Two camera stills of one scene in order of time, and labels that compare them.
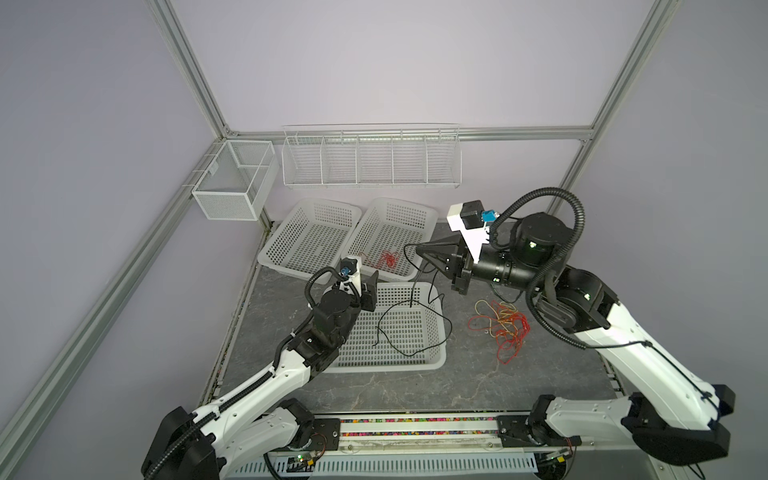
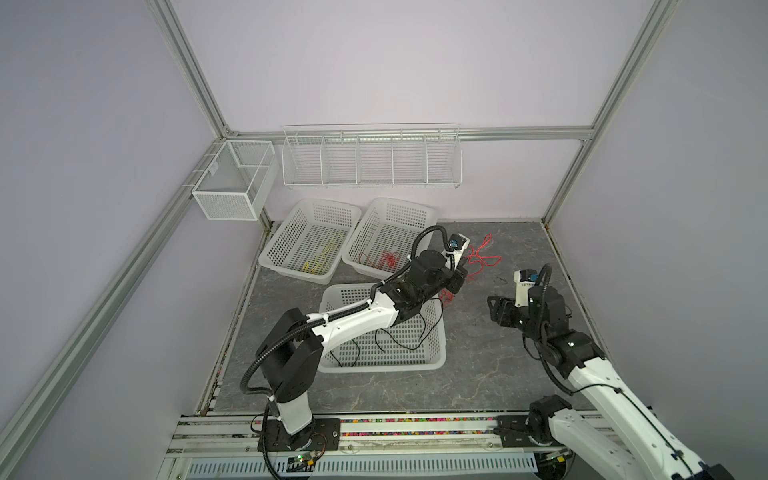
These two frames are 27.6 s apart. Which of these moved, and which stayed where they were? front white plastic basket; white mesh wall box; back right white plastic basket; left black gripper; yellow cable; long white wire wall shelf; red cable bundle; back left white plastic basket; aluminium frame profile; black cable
Moved: black cable; yellow cable; red cable bundle; left black gripper
Stayed: white mesh wall box; back left white plastic basket; front white plastic basket; long white wire wall shelf; back right white plastic basket; aluminium frame profile
